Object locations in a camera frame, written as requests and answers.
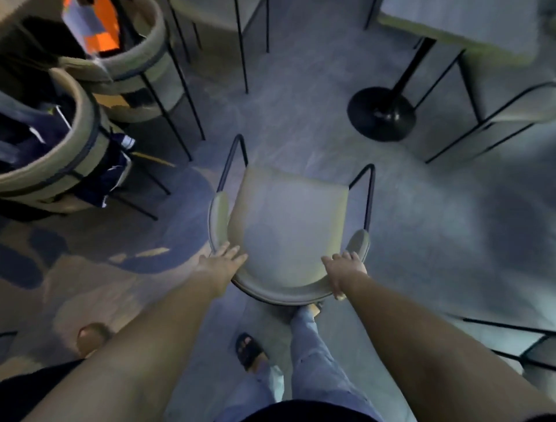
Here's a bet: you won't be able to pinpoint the black shirt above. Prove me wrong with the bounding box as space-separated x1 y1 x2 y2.
0 359 374 422

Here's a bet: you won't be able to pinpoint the beige chair with black frame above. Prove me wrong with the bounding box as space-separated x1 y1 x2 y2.
167 0 271 94
447 313 556 390
208 134 376 306
413 48 556 165
58 0 207 162
0 67 173 222

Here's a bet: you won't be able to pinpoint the black garment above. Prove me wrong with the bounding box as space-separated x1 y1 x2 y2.
0 17 87 94

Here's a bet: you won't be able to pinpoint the navy garment with white trim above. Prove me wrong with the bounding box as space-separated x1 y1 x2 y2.
0 93 136 208

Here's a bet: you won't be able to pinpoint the light blue jeans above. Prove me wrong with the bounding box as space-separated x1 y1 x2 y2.
213 306 385 422

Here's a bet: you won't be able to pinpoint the brown shoe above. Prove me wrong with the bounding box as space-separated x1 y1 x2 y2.
76 323 114 359

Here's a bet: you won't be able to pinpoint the table with black pedestal base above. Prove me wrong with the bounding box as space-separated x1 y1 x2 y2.
347 0 544 143

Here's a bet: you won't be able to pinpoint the person's right hand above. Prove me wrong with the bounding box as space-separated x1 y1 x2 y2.
321 251 369 301

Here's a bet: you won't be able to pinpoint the person's left hand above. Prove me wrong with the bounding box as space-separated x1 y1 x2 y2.
194 242 249 299

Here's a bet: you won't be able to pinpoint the person's left forearm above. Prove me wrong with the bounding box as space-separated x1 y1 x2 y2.
22 273 236 422

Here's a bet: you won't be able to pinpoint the person's right forearm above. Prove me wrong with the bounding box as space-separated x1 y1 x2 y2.
340 272 556 422

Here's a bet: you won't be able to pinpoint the orange and white garment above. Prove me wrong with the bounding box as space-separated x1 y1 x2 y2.
62 0 121 56

